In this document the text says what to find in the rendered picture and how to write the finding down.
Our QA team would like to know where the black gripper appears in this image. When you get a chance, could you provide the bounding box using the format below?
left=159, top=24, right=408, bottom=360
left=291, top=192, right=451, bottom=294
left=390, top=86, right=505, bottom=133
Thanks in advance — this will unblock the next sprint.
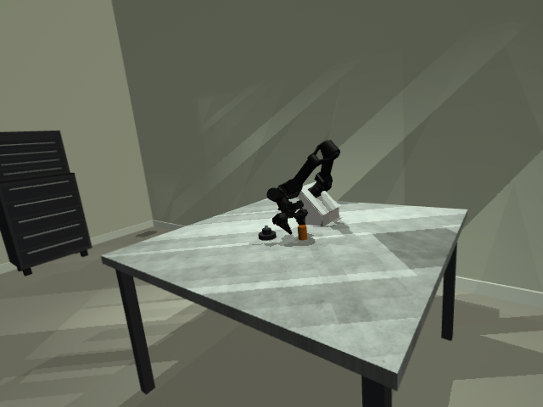
left=272, top=200, right=308, bottom=235

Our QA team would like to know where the orange knob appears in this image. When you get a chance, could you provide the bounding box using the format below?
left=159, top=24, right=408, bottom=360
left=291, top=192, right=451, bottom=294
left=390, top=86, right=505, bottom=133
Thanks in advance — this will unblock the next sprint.
left=298, top=225, right=307, bottom=240

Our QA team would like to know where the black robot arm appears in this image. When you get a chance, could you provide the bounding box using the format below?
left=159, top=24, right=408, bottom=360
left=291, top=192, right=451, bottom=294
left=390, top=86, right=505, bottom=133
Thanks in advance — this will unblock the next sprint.
left=266, top=140, right=340, bottom=213

